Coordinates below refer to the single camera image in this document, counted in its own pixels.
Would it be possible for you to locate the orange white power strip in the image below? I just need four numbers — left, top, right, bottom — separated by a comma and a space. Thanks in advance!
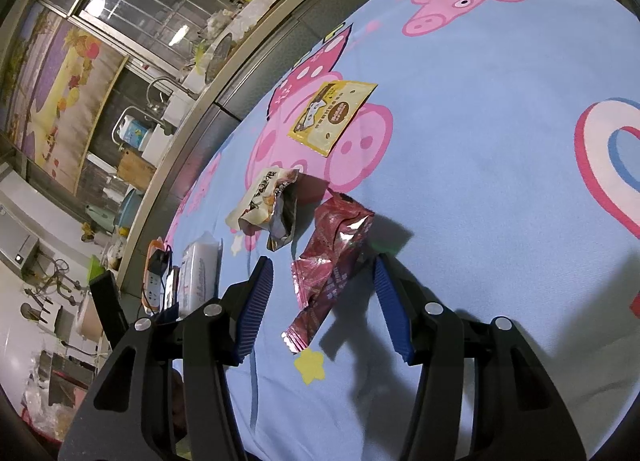
140, 238, 173, 313

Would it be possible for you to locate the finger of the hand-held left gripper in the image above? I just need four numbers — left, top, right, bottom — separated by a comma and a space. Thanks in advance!
89, 271, 131, 342

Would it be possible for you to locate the yellow snack packet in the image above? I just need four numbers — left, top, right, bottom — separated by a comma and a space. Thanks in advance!
286, 80, 379, 158

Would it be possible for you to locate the white brown crumpled wrapper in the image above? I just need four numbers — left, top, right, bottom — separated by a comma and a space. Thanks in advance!
226, 167, 301, 252

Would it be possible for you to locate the blue cartoon printed tablecloth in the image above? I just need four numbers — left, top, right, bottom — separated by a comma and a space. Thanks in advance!
162, 0, 640, 461

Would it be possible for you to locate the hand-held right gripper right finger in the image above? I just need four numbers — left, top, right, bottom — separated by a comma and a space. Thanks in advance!
372, 253, 588, 461

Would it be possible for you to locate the wooden standing cutting board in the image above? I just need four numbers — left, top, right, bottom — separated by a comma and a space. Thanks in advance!
116, 151, 158, 190

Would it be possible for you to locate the dark red foil wrapper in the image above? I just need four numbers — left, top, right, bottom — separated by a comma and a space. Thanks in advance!
281, 194, 376, 354

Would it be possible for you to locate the colourful window poster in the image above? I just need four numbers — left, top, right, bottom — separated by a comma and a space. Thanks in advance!
5, 8, 126, 192

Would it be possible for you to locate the black charger plug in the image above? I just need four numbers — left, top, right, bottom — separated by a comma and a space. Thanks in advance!
150, 250, 172, 277

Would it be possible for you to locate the white tissue pack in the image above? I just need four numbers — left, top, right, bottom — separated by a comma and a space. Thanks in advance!
177, 233, 222, 317

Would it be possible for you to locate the blue plastic basin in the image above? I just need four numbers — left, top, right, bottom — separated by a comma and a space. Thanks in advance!
114, 190, 143, 232

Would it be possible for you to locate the round pot lid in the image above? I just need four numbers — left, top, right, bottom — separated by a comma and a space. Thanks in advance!
205, 31, 235, 82

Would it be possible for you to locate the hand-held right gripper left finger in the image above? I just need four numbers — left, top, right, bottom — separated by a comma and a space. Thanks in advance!
57, 256, 275, 461

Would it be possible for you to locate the blue detergent jug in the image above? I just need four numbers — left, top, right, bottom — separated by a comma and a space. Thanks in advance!
116, 114, 153, 151

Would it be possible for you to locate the grey kitchen appliance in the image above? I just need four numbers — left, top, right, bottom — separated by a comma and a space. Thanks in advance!
0, 211, 40, 272

